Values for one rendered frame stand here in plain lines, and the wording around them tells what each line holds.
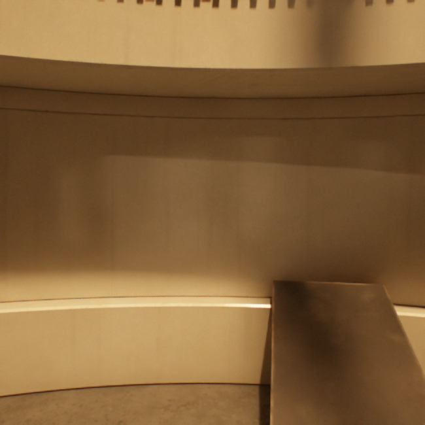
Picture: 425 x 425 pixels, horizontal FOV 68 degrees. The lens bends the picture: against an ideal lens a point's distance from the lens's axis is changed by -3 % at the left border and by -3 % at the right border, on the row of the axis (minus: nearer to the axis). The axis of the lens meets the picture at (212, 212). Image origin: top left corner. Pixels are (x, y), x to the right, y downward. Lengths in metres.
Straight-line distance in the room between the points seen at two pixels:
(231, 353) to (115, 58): 0.41
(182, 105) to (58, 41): 0.18
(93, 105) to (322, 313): 0.41
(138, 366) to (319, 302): 0.26
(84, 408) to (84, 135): 0.36
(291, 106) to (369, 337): 0.32
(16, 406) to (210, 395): 0.24
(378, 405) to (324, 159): 0.31
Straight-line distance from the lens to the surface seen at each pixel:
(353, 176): 0.50
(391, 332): 0.43
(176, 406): 0.47
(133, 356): 0.49
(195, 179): 0.48
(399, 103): 0.53
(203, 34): 0.43
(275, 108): 0.50
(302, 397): 0.35
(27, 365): 0.52
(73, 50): 0.43
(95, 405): 0.48
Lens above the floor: 0.25
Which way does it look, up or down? 2 degrees down
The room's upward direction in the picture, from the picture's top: 1 degrees clockwise
